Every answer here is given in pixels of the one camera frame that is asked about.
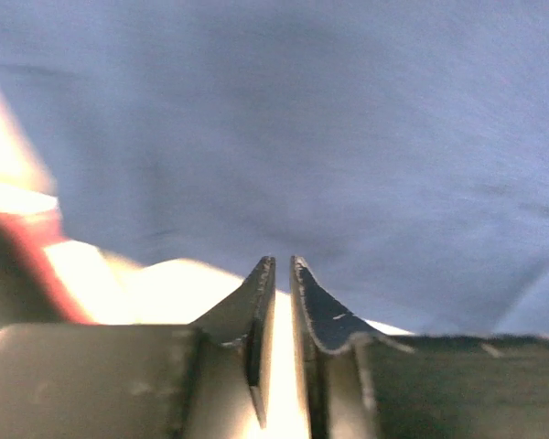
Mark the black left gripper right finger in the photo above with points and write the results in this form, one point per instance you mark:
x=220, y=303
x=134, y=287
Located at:
x=362, y=383

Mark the navy blue t shirt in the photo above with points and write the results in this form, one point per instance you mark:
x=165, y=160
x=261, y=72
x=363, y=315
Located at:
x=401, y=147

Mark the folded black t shirt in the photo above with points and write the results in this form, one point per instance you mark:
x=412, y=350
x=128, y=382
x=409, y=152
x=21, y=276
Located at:
x=22, y=297

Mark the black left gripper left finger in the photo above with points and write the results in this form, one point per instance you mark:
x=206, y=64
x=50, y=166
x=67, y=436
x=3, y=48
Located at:
x=199, y=380

